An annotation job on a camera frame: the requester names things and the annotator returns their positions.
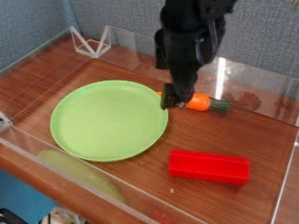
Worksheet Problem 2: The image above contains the red rectangular block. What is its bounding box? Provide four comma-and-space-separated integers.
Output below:
168, 150, 250, 185

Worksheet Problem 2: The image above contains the orange toy carrot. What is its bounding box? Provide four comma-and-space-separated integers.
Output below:
157, 91, 229, 113

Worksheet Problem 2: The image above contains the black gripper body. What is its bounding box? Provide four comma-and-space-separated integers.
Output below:
153, 17, 225, 85

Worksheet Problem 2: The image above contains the clear acrylic enclosure wall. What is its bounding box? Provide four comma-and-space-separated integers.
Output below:
0, 28, 299, 224

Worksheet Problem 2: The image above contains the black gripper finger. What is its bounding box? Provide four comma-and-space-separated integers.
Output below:
160, 83, 195, 109

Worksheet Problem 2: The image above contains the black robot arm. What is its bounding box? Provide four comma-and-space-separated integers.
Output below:
153, 0, 238, 109

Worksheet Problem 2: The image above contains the green round plate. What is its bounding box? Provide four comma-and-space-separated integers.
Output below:
51, 80, 168, 162

